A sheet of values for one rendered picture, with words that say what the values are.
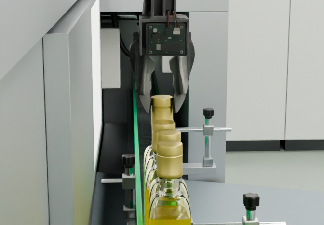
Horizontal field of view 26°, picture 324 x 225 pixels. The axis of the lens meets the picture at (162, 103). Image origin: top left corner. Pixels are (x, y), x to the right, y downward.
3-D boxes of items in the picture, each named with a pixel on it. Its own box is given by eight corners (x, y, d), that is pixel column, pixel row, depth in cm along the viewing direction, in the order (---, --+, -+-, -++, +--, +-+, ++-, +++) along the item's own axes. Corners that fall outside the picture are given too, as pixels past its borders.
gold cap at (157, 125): (151, 147, 107) (151, 119, 106) (174, 146, 107) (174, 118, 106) (152, 153, 103) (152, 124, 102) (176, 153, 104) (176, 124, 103)
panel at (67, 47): (90, 126, 174) (87, -13, 167) (102, 126, 175) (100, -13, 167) (52, 308, 87) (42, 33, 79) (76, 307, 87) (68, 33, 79)
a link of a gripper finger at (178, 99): (176, 119, 104) (166, 59, 102) (173, 110, 110) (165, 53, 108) (196, 116, 104) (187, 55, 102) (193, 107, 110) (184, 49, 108)
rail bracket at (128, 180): (102, 215, 145) (101, 152, 142) (135, 214, 145) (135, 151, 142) (101, 222, 141) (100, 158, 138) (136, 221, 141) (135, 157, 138)
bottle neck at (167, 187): (158, 188, 96) (158, 154, 95) (180, 188, 96) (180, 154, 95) (158, 195, 93) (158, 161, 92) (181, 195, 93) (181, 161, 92)
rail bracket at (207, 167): (166, 189, 187) (166, 106, 182) (228, 188, 187) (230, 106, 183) (167, 195, 182) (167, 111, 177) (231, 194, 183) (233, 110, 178)
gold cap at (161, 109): (150, 121, 112) (150, 94, 111) (172, 120, 112) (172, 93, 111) (151, 126, 108) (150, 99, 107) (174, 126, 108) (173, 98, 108)
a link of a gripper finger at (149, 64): (129, 117, 104) (139, 56, 102) (129, 108, 110) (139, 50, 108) (150, 120, 104) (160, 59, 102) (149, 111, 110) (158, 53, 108)
